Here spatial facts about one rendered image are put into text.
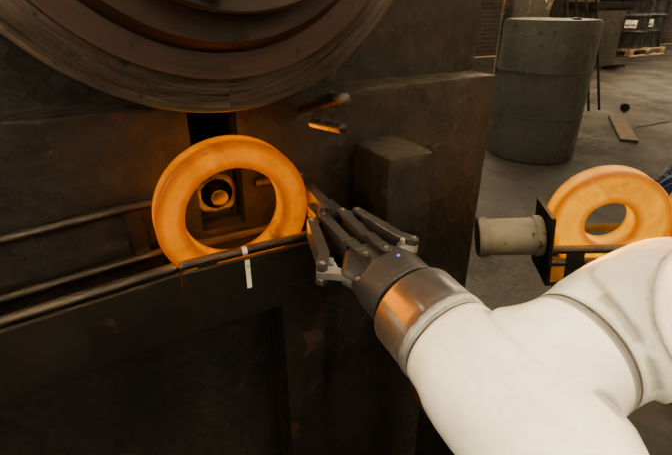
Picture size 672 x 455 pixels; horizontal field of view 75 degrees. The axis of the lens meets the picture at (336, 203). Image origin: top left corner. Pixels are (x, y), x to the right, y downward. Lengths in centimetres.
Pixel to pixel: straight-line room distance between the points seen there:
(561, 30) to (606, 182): 240
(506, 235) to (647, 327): 32
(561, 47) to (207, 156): 271
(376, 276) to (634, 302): 20
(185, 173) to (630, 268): 42
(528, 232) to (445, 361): 36
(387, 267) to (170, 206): 25
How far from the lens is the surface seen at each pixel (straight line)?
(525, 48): 307
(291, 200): 55
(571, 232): 70
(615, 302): 39
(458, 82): 76
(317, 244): 48
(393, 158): 58
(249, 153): 51
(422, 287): 39
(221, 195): 62
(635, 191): 70
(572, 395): 33
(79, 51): 46
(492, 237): 67
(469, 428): 34
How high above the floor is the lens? 98
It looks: 25 degrees down
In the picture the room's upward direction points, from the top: straight up
